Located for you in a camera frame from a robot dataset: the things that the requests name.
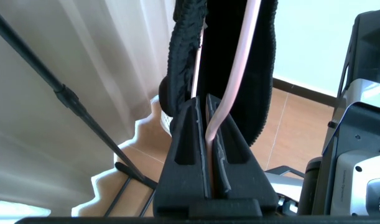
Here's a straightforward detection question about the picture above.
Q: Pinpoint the beige curtain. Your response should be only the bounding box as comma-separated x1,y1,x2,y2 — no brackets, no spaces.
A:
0,0,178,216

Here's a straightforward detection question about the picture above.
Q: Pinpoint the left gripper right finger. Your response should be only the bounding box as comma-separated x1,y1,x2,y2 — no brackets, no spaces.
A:
205,93,280,217

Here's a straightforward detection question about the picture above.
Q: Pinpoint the black garment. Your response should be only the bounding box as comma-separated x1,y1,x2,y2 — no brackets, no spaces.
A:
158,0,279,147

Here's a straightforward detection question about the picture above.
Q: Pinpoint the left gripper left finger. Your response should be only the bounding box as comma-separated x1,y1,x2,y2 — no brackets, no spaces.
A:
152,96,213,218

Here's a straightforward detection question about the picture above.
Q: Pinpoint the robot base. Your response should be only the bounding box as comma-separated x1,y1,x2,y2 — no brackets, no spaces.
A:
264,7,380,218

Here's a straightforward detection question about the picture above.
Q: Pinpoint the pink clothes hanger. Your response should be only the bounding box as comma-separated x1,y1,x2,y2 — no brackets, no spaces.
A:
191,0,262,200

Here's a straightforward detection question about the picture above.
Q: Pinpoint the black clothes rack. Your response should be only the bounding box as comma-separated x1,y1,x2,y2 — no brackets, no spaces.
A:
0,4,159,218

